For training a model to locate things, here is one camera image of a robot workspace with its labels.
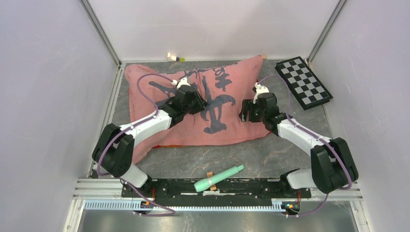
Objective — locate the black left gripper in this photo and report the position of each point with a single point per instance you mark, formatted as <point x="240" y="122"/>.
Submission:
<point x="201" y="104"/>

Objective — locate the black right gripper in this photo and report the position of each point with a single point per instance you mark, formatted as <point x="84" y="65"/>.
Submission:
<point x="248" y="105"/>

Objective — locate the pink red patterned pillowcase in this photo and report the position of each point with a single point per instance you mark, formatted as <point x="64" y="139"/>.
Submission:
<point x="223" y="88"/>

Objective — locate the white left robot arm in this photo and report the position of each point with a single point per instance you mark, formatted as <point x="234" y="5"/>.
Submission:
<point x="114" y="149"/>

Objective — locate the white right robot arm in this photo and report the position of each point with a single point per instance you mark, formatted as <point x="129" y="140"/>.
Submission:
<point x="331" y="163"/>

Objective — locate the small toy bottle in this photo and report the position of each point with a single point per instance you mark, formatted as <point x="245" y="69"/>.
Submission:
<point x="174" y="58"/>

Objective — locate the black white checkerboard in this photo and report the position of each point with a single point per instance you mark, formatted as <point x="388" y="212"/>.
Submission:
<point x="303" y="83"/>

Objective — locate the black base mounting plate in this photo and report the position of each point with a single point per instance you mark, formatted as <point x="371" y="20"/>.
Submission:
<point x="229" y="192"/>

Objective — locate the teal toy microphone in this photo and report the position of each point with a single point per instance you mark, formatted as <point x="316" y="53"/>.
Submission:
<point x="206" y="183"/>

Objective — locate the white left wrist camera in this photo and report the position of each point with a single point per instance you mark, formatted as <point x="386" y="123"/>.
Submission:
<point x="182" y="82"/>

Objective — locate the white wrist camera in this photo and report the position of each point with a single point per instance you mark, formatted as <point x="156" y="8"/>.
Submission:
<point x="182" y="82"/>
<point x="259" y="89"/>

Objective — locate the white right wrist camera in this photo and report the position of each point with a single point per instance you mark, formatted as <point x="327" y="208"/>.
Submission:
<point x="259" y="89"/>

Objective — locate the light blue cable duct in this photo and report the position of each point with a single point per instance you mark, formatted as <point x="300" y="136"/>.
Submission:
<point x="137" y="205"/>

